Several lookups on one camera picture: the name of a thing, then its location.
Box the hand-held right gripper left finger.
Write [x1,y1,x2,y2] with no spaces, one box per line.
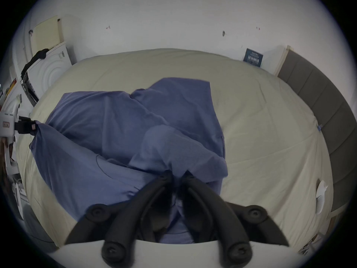
[65,171,175,265]

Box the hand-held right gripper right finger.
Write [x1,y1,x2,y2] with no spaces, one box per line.
[178,173,289,265]

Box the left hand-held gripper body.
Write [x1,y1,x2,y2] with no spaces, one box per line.
[0,105,31,175]

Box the blue shirt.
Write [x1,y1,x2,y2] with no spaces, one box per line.
[29,78,229,244]

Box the person's left hand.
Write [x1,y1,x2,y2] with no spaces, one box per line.
[0,136,10,175]

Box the white washing machine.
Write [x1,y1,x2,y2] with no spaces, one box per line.
[21,41,75,107]

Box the black cloth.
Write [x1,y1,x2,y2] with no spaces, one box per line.
[21,49,51,76]

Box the cream board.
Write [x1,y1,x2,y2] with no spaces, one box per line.
[30,15,62,56]

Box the small white object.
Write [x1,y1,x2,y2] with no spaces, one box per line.
[315,179,329,215]

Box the dark blue card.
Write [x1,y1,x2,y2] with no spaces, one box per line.
[243,48,264,68]

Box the grey padded headboard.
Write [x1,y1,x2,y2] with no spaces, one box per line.
[277,46,357,216]

